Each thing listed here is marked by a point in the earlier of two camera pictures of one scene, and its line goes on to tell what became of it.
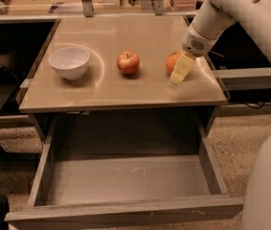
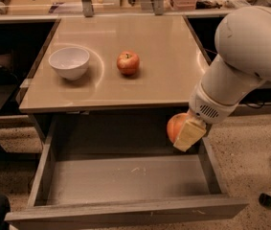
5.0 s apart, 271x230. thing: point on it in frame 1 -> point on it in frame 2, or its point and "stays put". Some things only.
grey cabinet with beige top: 104,79 stays put
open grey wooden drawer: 121,168 stays put
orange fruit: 171,60 -> 175,125
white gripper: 196,43 -> 209,107
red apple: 128,62 stays put
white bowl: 72,62 stays put
